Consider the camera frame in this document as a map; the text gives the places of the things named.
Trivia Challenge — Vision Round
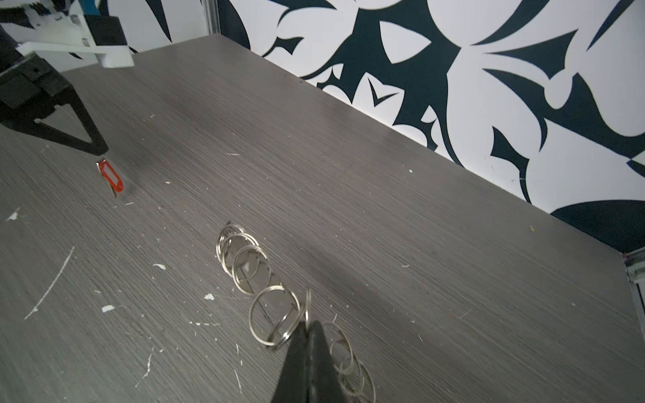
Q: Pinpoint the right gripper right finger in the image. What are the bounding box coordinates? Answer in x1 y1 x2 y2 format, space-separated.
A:
307 321 346 403

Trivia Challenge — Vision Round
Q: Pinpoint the red key tag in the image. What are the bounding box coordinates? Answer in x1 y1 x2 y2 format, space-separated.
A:
97 158 124 197

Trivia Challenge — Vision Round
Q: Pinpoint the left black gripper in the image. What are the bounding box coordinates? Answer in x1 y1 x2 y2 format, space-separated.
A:
1 30 109 155

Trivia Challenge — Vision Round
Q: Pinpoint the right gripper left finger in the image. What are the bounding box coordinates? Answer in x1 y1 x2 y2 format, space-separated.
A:
270 322 308 403

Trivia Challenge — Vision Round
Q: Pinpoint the silver keyring chain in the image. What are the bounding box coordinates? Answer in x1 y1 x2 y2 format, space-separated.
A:
215 221 377 403

